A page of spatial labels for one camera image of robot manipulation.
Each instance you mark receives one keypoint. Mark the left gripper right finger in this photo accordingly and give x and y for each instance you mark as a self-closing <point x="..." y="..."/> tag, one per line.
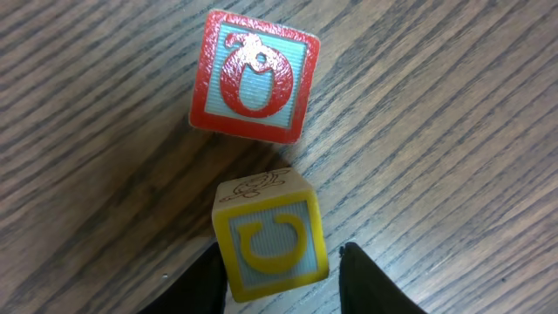
<point x="365" y="289"/>

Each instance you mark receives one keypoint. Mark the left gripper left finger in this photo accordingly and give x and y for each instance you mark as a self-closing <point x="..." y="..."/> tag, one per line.
<point x="201" y="289"/>

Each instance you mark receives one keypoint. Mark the yellow letter U block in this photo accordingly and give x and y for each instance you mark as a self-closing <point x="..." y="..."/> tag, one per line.
<point x="269" y="231"/>

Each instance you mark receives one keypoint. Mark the red letter block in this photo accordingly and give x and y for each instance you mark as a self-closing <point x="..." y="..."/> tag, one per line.
<point x="253" y="79"/>

